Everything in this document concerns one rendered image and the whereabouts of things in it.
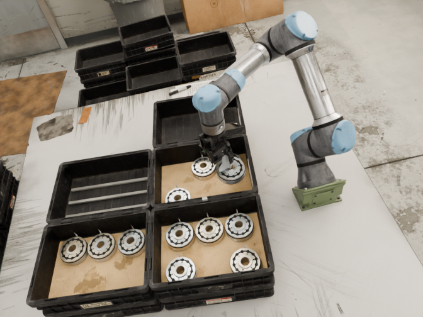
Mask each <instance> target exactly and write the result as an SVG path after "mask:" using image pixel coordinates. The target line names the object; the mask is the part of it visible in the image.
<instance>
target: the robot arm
mask: <svg viewBox="0 0 423 317"><path fill-rule="evenodd" d="M317 34H318V27H317V24H316V22H315V20H314V19H313V18H312V17H311V16H310V15H309V14H307V13H306V12H304V11H295V12H294V13H292V14H289V15H288V16H287V17H286V18H284V19H282V20H281V21H280V22H279V23H277V24H275V25H274V26H272V27H271V28H270V29H268V30H267V31H266V32H265V33H264V34H263V35H262V36H261V37H260V38H259V39H258V40H257V41H256V42H255V43H253V44H252V45H251V46H250V48H249V51H248V52H247V53H245V54H244V55H243V56H241V58H240V59H238V60H237V61H236V62H234V63H233V64H232V65H231V66H230V67H228V68H227V69H226V70H224V71H223V72H222V73H221V74H220V75H218V76H217V77H216V78H214V79H213V80H212V81H211V82H210V83H208V84H207V85H204V86H203V87H200V88H199V89H198V90H197V92H196V93H195V94H194V95H193V98H192V102H193V106H194V107H195V108H196V109H197V110H198V113H199V116H200V122H201V128H202V130H203V133H201V134H200V135H199V138H200V144H199V145H198V146H199V149H200V154H201V155H203V154H205V155H207V157H208V159H207V162H211V163H213V164H214V165H215V164H217V163H219V161H221V160H222V164H221V166H220V167H219V171H220V172H221V171H223V170H225V169H228V170H230V169H231V168H232V164H233V162H234V154H233V151H232V149H231V146H230V144H229V142H228V141H227V138H226V136H230V135H235V134H238V133H242V129H243V126H242V125H240V124H239V123H237V122H230V123H225V121H224V116H223V109H224V108H225V107H226V106H227V105H228V104H229V103H230V102H231V100H233V98H234V97H235V96H236V95H238V93H239V92H240V91H241V90H242V88H243V87H244V86H245V80H246V79H247V78H248V77H249V76H251V75H252V74H253V73H254V72H255V71H256V70H257V69H259V68H260V67H264V66H266V65H267V64H268V63H270V62H271V61H273V60H275V59H277V58H279V57H281V56H283V55H285V57H286V58H288V59H290V60H291V61H292V63H293V66H294V68H295V72H296V74H297V77H298V80H299V82H300V85H301V87H302V90H303V93H304V95H305V98H306V100H307V103H308V107H309V108H310V111H311V114H312V116H313V124H312V126H309V127H306V128H304V129H301V130H298V131H296V132H294V133H292V134H291V136H290V141H291V146H292V149H293V153H294V156H295V160H296V165H297V168H298V177H297V186H298V188H299V189H304V188H307V189H308V188H313V187H318V186H323V185H326V184H330V183H332V182H334V181H336V178H335V175H334V174H333V172H332V171H331V169H330V167H329V166H328V165H327V162H326V159H325V157H327V156H331V155H340V154H342V153H346V152H349V151H350V150H351V149H352V148H353V147H354V145H355V141H356V130H355V127H354V125H353V124H352V123H351V122H350V121H348V120H344V118H343V115H342V114H340V113H338V112H336V109H335V106H334V103H333V101H332V98H331V96H330V93H329V90H328V88H327V84H326V83H325V79H324V77H323V74H322V71H321V69H320V66H319V63H318V61H317V58H316V55H315V52H314V49H315V46H316V42H315V40H314V39H315V38H316V36H317ZM201 148H202V149H203V150H204V151H201Z"/></svg>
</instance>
